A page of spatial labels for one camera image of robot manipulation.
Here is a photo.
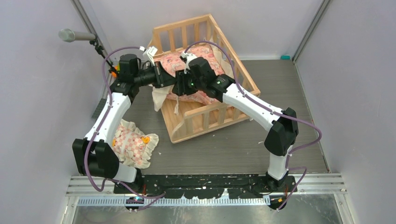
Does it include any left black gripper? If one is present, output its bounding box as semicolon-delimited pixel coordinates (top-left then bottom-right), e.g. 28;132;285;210
134;62;176;89

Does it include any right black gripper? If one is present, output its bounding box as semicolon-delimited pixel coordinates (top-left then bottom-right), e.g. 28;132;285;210
172;68;205;96

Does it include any pink printed cushion with ties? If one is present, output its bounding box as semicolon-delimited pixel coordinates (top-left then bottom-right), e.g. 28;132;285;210
152;40;234;111

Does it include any wooden slatted pet bed frame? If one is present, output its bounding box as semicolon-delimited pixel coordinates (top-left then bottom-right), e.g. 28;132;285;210
149;14;261;143

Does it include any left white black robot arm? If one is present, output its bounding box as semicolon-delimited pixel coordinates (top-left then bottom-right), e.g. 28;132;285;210
72;54;176;193

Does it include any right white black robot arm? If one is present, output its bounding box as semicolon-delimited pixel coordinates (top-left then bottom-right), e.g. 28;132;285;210
172;56;298;192

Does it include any orange green toy ball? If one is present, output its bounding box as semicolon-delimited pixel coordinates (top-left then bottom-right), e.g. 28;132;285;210
109;66;120;78

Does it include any grey building plate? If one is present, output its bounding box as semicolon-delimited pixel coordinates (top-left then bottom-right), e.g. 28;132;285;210
91;98;106;120

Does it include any small checkered ruffled pillow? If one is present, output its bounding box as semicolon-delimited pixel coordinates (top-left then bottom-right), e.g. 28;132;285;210
112;119;159;169

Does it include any teal small block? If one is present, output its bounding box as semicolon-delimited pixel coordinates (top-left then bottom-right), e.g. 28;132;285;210
280;55;291;60

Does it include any silver microphone on tripod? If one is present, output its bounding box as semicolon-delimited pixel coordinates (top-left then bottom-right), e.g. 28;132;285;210
58;28;105;59

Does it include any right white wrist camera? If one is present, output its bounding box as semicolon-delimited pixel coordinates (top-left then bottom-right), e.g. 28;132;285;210
180;51;197;74

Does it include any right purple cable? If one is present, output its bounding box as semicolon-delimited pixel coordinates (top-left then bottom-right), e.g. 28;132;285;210
184;40;323;212

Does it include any purple cable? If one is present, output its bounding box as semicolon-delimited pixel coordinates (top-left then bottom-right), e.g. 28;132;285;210
83;46;166;212
184;40;323;212

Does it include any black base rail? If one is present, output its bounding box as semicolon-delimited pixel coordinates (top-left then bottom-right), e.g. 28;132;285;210
136;173;297;200

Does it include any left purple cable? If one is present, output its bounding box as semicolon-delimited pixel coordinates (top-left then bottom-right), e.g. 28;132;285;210
83;46;166;212

